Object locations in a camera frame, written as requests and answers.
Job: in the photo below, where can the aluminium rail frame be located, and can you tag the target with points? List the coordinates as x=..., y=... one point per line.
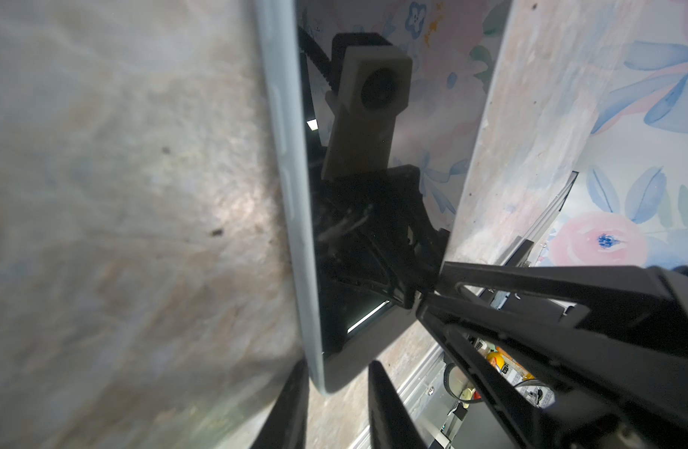
x=425, y=398

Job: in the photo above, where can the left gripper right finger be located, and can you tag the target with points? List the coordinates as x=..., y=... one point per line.
x=390, y=425

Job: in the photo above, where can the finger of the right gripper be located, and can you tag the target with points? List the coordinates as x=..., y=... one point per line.
x=608, y=394
x=614, y=295

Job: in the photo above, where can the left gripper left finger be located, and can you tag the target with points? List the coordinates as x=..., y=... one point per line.
x=286, y=425

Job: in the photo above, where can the black phone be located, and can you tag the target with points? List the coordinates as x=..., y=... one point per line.
x=394, y=93

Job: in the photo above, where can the light blue phone case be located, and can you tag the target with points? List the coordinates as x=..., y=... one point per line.
x=277, y=22

